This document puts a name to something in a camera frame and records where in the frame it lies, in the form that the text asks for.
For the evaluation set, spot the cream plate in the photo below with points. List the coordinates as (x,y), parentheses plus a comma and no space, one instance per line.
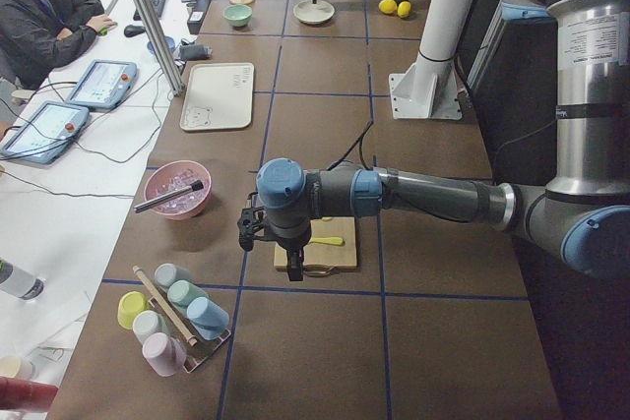
(310,13)

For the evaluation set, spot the cream bear tray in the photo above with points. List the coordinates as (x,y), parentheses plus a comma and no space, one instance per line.
(219,96)

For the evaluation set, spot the yellow plastic knife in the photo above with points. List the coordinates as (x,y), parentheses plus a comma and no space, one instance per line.
(328,240)

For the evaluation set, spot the wooden cutting board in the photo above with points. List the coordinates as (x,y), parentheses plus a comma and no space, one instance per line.
(321,260)

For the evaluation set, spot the yellow lemon left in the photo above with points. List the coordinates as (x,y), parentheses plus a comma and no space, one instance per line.
(388,7)

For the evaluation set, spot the yellow lemon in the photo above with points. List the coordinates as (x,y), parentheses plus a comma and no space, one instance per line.
(404,9)
(388,7)

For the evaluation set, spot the green bowl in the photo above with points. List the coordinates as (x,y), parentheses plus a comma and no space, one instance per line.
(237,15)

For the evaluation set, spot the yellow lemon right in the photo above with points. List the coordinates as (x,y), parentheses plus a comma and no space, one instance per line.
(404,9)

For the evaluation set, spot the blue cup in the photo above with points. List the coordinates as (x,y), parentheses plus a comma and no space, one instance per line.
(209,319)

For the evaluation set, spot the green cup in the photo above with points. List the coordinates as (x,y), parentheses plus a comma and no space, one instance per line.
(181,293)

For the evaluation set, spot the black box with label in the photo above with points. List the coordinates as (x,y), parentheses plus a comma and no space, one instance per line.
(197,13)

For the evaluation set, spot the grey cup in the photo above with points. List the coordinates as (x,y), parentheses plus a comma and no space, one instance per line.
(167,274)

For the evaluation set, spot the white cup rack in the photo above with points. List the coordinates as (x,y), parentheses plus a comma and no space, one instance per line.
(198,350)

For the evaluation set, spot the folded grey cloth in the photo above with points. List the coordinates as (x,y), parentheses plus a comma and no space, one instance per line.
(194,52)

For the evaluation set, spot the pink bowl with ice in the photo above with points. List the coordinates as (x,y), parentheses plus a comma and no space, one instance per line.
(175,176)

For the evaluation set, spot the pink cup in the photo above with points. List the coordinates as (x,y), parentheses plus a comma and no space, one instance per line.
(164,354)

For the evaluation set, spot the white cup on rack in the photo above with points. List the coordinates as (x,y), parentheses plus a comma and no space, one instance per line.
(148,323)

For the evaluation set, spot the yellow cup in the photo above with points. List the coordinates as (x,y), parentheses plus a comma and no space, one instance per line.
(130,305)

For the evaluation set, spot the black computer mouse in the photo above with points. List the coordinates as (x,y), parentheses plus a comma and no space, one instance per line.
(133,30)

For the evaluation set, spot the teach pendant far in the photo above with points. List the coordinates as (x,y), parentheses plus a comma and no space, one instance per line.
(104,85)

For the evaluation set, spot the teach pendant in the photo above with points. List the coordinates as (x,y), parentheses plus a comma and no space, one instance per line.
(104,85)
(47,133)

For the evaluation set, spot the seated person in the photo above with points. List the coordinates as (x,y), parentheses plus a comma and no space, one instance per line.
(39,36)

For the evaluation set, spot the teach pendant near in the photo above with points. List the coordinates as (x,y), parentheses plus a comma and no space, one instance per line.
(47,133)

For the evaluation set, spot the water bottle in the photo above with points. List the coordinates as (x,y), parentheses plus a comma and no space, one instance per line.
(19,283)

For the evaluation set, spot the paper cup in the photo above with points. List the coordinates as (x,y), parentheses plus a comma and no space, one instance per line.
(17,367)

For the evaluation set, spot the red bottle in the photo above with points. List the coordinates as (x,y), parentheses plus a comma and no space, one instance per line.
(26,396)

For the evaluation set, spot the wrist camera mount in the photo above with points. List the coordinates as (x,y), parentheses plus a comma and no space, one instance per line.
(252,224)

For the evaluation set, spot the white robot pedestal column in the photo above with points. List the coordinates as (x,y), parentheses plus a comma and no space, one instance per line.
(428,88)

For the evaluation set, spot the aluminium frame post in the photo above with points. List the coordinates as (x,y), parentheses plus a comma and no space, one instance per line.
(156,36)

